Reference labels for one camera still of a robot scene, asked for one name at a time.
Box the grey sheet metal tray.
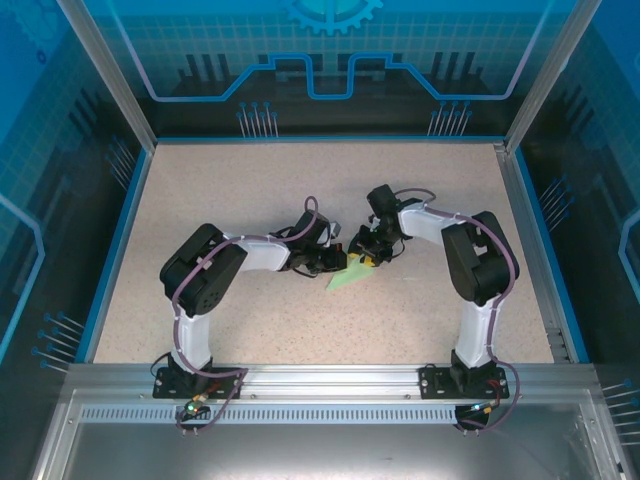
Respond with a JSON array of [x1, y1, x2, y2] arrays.
[[29, 389, 631, 480]]

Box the blue table edge strip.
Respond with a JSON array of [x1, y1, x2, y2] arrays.
[[82, 147, 157, 364]]

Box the aluminium mounting rail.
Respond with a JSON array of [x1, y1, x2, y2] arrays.
[[67, 363, 599, 401]]

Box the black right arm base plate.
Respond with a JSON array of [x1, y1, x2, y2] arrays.
[[418, 364, 506, 400]]

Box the aluminium side rail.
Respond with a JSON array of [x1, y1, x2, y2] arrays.
[[494, 142, 574, 364]]

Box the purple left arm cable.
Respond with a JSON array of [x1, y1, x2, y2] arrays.
[[149, 194, 321, 437]]

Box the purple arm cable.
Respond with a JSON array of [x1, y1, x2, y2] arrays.
[[149, 194, 321, 437], [389, 187, 521, 434]]

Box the slotted metal cable duct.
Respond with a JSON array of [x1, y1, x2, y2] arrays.
[[79, 405, 586, 426]]

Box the cable connector with green light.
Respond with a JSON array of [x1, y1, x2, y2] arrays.
[[467, 398, 503, 417], [180, 394, 209, 420]]

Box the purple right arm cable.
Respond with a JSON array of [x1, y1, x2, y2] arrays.
[[389, 187, 521, 434]]

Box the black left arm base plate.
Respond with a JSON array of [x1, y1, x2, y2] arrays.
[[152, 366, 244, 400]]

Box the blue printed enclosure panel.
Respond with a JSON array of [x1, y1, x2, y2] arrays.
[[0, 0, 151, 480], [79, 0, 581, 141], [517, 0, 640, 480]]

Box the aluminium frame post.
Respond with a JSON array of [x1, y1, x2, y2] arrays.
[[503, 0, 605, 152], [54, 0, 160, 151]]

